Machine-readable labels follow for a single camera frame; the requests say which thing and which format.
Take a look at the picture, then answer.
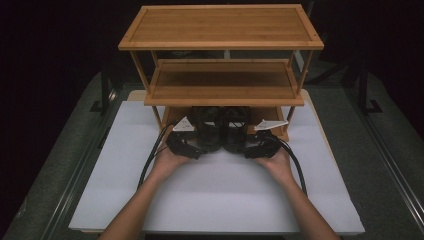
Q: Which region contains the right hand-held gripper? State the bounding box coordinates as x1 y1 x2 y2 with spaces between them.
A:
243 118 290 160

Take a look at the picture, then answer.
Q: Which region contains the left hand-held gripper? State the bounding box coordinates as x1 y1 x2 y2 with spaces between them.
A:
165 116 205 161

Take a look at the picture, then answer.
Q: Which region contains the black leather lace-up shoe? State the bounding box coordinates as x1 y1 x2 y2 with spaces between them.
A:
221 106 252 155
189 106 225 155

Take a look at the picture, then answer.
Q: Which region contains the wooden three-tier shoe rack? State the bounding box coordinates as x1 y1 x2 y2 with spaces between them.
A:
117 3 325 143

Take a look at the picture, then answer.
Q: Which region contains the person's right hand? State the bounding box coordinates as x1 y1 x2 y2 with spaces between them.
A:
254 146 296 186

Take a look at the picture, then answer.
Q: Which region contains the person's left hand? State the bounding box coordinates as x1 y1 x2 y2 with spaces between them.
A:
151 141 192 184

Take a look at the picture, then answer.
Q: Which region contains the black metal stand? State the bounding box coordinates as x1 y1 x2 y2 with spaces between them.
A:
89 61 117 116
357 58 384 115

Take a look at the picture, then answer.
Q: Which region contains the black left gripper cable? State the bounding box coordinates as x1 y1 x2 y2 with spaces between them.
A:
136 123 176 192

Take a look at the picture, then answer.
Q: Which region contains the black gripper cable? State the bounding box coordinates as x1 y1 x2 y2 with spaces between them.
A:
136 123 176 192
266 132 308 197

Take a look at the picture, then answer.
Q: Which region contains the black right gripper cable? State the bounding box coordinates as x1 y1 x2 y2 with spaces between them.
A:
266 132 308 197

